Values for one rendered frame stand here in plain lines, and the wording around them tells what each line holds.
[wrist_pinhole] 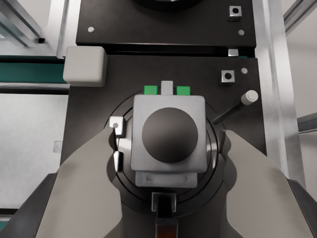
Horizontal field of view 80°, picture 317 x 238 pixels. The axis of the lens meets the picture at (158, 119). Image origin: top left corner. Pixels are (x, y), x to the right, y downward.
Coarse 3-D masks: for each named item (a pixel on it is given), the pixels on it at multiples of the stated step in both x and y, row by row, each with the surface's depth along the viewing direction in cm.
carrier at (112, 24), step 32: (96, 0) 26; (128, 0) 26; (160, 0) 24; (192, 0) 25; (224, 0) 26; (96, 32) 25; (128, 32) 25; (160, 32) 25; (192, 32) 25; (224, 32) 25
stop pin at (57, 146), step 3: (54, 141) 23; (57, 141) 23; (60, 141) 23; (54, 144) 23; (57, 144) 23; (60, 144) 23; (54, 147) 23; (57, 147) 23; (60, 147) 23; (54, 150) 23; (57, 150) 23; (60, 150) 23
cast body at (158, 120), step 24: (144, 96) 11; (168, 96) 12; (192, 96) 12; (144, 120) 11; (168, 120) 10; (192, 120) 10; (144, 144) 10; (168, 144) 10; (192, 144) 10; (144, 168) 11; (168, 168) 11; (192, 168) 11
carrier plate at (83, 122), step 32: (128, 64) 24; (160, 64) 24; (192, 64) 24; (224, 64) 24; (256, 64) 24; (96, 96) 24; (128, 96) 24; (224, 96) 24; (64, 128) 23; (96, 128) 23; (256, 128) 23; (64, 160) 22; (224, 192) 21; (128, 224) 20; (192, 224) 20
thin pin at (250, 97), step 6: (252, 90) 13; (246, 96) 13; (252, 96) 12; (234, 102) 15; (240, 102) 14; (246, 102) 13; (228, 108) 16; (234, 108) 15; (240, 108) 14; (222, 114) 17; (228, 114) 16; (216, 120) 19; (222, 120) 19
